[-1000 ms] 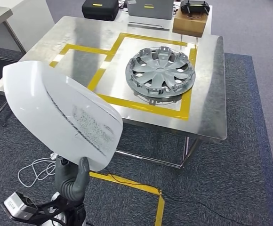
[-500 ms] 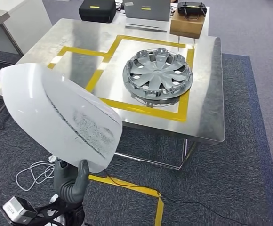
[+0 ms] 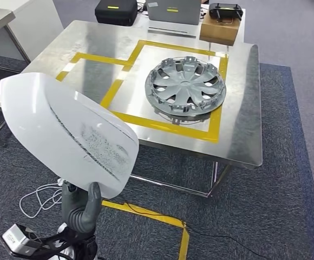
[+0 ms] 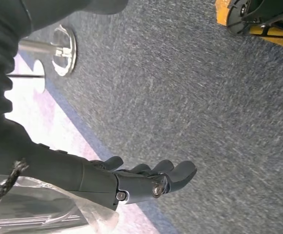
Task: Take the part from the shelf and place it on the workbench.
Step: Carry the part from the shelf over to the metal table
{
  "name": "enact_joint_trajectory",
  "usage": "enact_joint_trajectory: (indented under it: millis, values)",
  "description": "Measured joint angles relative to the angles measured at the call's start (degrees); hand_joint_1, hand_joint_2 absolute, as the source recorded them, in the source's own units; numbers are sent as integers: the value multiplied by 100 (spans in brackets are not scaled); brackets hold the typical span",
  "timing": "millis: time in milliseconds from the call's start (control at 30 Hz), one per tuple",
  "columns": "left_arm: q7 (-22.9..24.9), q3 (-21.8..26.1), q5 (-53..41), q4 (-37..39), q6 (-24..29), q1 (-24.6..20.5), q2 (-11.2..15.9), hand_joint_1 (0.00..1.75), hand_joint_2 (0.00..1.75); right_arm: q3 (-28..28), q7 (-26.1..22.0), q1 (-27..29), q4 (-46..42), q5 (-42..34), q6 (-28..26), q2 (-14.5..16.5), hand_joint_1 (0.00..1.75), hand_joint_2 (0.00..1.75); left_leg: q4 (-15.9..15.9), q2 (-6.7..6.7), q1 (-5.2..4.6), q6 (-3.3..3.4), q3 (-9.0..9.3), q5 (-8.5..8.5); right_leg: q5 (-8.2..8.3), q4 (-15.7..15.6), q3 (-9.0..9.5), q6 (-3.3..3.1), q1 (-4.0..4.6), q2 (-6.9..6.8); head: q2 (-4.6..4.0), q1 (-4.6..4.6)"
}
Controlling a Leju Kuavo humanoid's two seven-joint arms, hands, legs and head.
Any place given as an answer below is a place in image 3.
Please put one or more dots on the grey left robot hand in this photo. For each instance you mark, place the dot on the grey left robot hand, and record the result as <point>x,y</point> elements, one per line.
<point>78,211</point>

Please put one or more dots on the white curved plastic part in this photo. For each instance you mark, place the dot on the white curved plastic part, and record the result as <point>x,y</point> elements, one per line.
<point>51,118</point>

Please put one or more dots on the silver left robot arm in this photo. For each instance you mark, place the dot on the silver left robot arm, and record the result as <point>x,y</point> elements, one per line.
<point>62,255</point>

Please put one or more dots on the large yellow tape square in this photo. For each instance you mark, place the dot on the large yellow tape square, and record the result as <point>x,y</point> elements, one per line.
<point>159,125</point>

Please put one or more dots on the small yellow tape outline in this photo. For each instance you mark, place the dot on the small yellow tape outline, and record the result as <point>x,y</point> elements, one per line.
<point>100,59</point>

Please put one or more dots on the grey wheel hubcap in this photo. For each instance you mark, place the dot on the grey wheel hubcap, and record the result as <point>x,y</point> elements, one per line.
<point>185,86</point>

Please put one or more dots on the white panel table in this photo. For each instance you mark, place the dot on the white panel table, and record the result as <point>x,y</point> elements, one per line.
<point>38,25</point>

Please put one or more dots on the black zip case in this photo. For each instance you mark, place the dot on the black zip case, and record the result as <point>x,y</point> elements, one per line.
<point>116,16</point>

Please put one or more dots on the grey laptop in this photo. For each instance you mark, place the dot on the grey laptop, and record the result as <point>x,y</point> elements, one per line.
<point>173,16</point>

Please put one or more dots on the brown cardboard box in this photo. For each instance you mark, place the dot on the brown cardboard box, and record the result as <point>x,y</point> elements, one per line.
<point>219,34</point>

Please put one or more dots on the black remote controller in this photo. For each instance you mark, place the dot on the black remote controller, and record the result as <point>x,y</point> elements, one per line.
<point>224,10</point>

